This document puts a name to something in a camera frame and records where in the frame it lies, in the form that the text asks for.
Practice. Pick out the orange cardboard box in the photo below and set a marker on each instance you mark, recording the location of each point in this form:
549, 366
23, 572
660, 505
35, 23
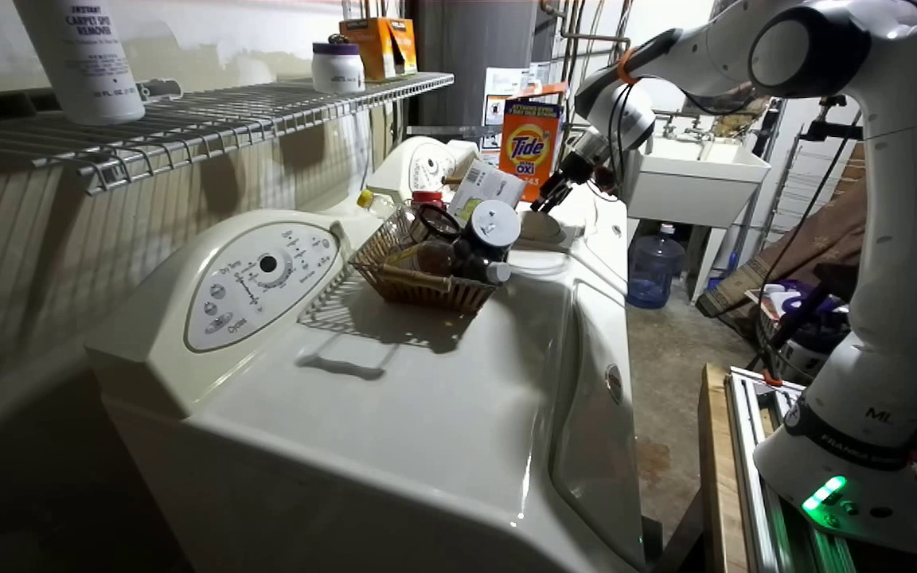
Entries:
379, 47

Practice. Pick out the aluminium frame robot table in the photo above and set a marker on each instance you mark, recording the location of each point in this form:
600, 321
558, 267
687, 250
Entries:
773, 487

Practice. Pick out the blue water jug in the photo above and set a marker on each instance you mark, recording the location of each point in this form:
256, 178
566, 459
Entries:
654, 267

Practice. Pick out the grey water heater tank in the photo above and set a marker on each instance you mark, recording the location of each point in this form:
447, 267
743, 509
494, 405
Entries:
477, 57

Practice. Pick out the purple dark bag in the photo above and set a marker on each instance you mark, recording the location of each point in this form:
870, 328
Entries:
803, 312

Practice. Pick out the grey metal pipes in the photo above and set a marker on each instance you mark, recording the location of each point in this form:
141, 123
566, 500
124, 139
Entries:
586, 49

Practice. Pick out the round white lidded container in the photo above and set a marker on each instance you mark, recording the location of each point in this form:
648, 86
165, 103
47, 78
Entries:
494, 225

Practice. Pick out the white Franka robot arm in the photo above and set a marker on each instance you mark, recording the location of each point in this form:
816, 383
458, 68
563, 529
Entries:
905, 265

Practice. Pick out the brown wooden boards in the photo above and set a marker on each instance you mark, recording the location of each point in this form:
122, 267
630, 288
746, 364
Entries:
809, 250

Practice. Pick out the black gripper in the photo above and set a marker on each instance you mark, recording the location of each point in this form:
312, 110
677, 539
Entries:
594, 156

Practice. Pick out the white utility sink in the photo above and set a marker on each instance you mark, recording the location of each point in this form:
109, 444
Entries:
698, 187

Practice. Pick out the white jar with dark lid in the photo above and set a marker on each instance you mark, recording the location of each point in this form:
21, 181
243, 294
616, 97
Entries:
339, 68

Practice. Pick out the white labelled carton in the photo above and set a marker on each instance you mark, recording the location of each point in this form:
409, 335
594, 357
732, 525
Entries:
505, 89

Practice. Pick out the brown wicker basket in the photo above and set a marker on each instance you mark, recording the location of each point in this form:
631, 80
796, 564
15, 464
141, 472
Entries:
427, 282

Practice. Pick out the wooden plank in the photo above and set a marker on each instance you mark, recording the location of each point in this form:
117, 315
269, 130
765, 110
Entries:
722, 477

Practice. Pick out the orange Tide detergent box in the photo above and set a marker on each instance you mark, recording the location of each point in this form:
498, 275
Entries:
530, 147

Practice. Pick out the red capped bottle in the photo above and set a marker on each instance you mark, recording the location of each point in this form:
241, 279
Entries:
427, 199

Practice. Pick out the white printed card box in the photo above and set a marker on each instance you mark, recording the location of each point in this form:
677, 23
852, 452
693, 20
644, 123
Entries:
482, 187

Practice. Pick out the black camera tripod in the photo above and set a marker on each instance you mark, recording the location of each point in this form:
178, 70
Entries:
826, 127

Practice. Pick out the tall white labelled bottle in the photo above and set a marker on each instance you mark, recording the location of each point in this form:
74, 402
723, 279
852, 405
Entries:
87, 57

